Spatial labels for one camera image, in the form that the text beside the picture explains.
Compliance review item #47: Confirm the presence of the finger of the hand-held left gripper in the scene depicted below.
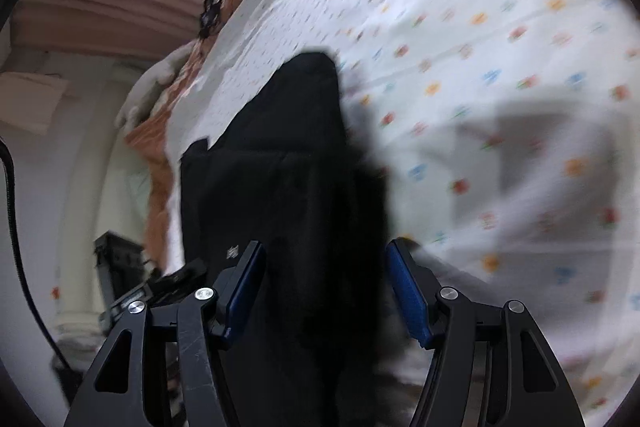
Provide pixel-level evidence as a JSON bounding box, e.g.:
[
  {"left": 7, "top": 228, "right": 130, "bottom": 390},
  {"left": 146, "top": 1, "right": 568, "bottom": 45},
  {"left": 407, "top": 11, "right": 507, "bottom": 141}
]
[{"left": 147, "top": 258, "right": 208, "bottom": 303}]

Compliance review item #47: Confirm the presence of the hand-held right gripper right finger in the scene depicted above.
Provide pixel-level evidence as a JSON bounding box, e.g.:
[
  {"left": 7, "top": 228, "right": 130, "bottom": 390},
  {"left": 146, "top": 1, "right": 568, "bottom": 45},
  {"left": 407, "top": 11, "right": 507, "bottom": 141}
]
[{"left": 384, "top": 238, "right": 586, "bottom": 427}]

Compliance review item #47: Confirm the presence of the beige blanket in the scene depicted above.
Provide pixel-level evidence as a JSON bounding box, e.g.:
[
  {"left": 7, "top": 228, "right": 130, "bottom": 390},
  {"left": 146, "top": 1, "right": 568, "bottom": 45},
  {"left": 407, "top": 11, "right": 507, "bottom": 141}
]
[{"left": 114, "top": 47, "right": 187, "bottom": 132}]

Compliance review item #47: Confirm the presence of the orange bed sheet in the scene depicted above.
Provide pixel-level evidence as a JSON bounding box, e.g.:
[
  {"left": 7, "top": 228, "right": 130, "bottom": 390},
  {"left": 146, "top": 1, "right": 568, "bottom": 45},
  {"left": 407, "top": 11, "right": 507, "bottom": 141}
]
[{"left": 124, "top": 0, "right": 281, "bottom": 270}]

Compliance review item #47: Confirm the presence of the white floral printed blanket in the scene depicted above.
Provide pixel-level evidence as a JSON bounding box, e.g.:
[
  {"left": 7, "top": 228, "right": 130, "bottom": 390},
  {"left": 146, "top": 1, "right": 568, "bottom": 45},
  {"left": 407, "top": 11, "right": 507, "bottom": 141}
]
[{"left": 165, "top": 0, "right": 640, "bottom": 413}]

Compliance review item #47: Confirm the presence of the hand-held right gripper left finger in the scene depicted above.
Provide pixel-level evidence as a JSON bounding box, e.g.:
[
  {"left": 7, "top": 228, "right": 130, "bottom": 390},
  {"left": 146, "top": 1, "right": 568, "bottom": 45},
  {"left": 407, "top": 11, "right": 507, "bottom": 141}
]
[{"left": 62, "top": 239, "right": 267, "bottom": 427}]

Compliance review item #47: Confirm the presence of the black garment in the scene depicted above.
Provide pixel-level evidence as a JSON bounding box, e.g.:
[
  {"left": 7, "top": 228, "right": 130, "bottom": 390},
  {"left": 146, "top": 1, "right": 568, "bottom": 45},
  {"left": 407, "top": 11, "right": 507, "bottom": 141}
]
[{"left": 179, "top": 51, "right": 436, "bottom": 427}]

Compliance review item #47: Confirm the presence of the mauve curtain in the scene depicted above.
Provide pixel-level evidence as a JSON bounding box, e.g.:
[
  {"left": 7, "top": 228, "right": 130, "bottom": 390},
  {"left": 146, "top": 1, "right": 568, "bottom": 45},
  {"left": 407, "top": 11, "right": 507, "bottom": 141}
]
[{"left": 10, "top": 0, "right": 213, "bottom": 60}]

